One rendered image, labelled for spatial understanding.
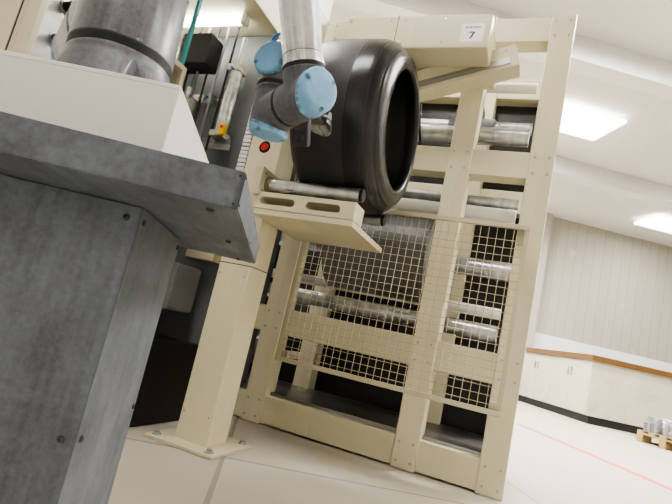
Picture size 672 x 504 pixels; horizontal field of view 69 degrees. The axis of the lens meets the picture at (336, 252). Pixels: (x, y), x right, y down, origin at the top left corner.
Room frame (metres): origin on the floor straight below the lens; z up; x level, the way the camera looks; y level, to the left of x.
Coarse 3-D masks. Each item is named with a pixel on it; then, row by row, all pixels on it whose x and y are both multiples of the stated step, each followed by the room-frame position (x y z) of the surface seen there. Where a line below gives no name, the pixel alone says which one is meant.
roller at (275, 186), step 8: (272, 184) 1.61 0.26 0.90; (280, 184) 1.60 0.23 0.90; (288, 184) 1.59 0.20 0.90; (296, 184) 1.58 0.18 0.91; (304, 184) 1.57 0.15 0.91; (312, 184) 1.56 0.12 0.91; (320, 184) 1.56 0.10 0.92; (272, 192) 1.64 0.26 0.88; (280, 192) 1.61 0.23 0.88; (288, 192) 1.60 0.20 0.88; (296, 192) 1.58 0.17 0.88; (304, 192) 1.57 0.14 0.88; (312, 192) 1.56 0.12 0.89; (320, 192) 1.54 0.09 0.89; (328, 192) 1.53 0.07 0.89; (336, 192) 1.52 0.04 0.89; (344, 192) 1.51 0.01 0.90; (352, 192) 1.50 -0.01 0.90; (360, 192) 1.49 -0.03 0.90; (344, 200) 1.53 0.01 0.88; (352, 200) 1.52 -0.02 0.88; (360, 200) 1.50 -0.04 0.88
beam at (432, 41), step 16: (416, 16) 1.83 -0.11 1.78; (432, 16) 1.80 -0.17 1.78; (448, 16) 1.78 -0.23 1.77; (464, 16) 1.75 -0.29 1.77; (480, 16) 1.73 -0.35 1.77; (352, 32) 1.92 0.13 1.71; (368, 32) 1.90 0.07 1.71; (384, 32) 1.87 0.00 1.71; (400, 32) 1.84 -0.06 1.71; (416, 32) 1.82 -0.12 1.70; (432, 32) 1.80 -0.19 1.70; (448, 32) 1.77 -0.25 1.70; (416, 48) 1.82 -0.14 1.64; (432, 48) 1.80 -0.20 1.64; (448, 48) 1.77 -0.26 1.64; (464, 48) 1.75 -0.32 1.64; (480, 48) 1.73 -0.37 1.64; (416, 64) 1.93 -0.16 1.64; (432, 64) 1.90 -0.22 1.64; (448, 64) 1.88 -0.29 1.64; (464, 64) 1.85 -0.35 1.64; (480, 64) 1.83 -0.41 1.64
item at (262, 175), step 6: (258, 168) 1.59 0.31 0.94; (264, 168) 1.59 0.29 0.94; (258, 174) 1.59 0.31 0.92; (264, 174) 1.60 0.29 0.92; (270, 174) 1.63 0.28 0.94; (258, 180) 1.59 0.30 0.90; (264, 180) 1.61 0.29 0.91; (252, 186) 1.59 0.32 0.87; (258, 186) 1.59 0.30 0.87; (264, 186) 1.61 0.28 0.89; (252, 192) 1.59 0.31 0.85; (258, 192) 1.59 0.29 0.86
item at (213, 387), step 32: (320, 0) 1.72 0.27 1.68; (256, 160) 1.73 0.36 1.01; (288, 160) 1.77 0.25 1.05; (256, 224) 1.71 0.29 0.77; (224, 288) 1.73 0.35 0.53; (256, 288) 1.77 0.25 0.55; (224, 320) 1.72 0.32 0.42; (224, 352) 1.71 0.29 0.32; (192, 384) 1.74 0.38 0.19; (224, 384) 1.72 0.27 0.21; (192, 416) 1.73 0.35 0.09; (224, 416) 1.77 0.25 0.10
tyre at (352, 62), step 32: (352, 64) 1.40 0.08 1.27; (384, 64) 1.40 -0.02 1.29; (352, 96) 1.38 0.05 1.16; (384, 96) 1.40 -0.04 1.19; (416, 96) 1.71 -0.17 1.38; (352, 128) 1.40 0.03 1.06; (384, 128) 1.44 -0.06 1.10; (416, 128) 1.80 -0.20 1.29; (320, 160) 1.50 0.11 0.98; (352, 160) 1.45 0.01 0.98; (384, 160) 1.50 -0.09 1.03; (384, 192) 1.58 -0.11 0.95
